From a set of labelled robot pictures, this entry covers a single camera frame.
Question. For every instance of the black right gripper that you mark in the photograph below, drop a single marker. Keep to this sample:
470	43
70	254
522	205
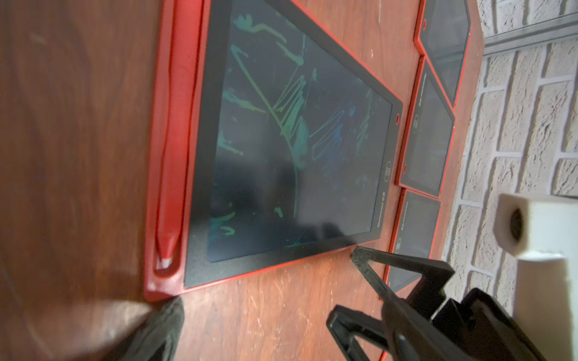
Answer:
478	324

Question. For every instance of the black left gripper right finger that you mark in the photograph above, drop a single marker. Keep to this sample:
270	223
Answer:
411	337

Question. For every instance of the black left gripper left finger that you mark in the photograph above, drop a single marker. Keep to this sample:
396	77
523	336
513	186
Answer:
157	338

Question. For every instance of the red stylus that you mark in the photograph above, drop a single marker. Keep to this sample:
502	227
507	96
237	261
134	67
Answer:
187	19

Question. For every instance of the red tablet with green scribbles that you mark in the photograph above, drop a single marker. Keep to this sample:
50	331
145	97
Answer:
428	136

